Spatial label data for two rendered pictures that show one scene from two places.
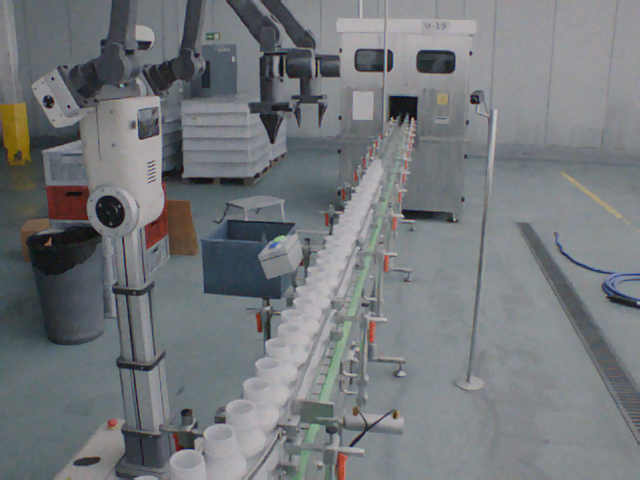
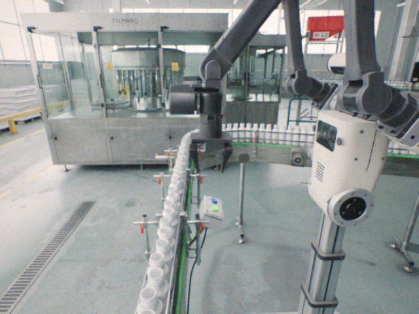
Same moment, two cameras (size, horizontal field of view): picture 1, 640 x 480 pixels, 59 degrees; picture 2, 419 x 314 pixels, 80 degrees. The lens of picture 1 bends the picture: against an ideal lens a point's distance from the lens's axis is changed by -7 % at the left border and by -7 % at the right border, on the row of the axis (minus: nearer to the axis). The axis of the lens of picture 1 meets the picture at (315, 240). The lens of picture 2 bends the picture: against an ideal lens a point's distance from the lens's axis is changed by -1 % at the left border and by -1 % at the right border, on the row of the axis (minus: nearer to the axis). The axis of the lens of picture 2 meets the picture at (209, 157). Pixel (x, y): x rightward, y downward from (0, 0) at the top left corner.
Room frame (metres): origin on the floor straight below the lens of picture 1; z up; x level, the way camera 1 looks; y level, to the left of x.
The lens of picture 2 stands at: (2.45, -0.11, 1.66)
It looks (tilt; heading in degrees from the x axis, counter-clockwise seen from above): 20 degrees down; 168
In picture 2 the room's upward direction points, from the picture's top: straight up
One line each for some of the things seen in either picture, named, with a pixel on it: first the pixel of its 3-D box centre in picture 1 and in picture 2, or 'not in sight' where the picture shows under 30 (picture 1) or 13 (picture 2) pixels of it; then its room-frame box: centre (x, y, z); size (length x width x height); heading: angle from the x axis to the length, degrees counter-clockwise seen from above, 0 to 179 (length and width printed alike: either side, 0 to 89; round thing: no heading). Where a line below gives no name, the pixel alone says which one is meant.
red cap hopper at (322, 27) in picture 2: not in sight; (318, 76); (-3.87, 4.18, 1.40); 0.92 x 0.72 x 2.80; 62
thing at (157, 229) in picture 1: (132, 229); not in sight; (4.55, 1.48, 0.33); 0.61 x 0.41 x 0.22; 173
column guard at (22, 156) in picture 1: (15, 133); not in sight; (10.38, 5.47, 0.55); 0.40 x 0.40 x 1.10; 80
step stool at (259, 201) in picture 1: (248, 220); not in sight; (5.33, 0.62, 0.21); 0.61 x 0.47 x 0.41; 43
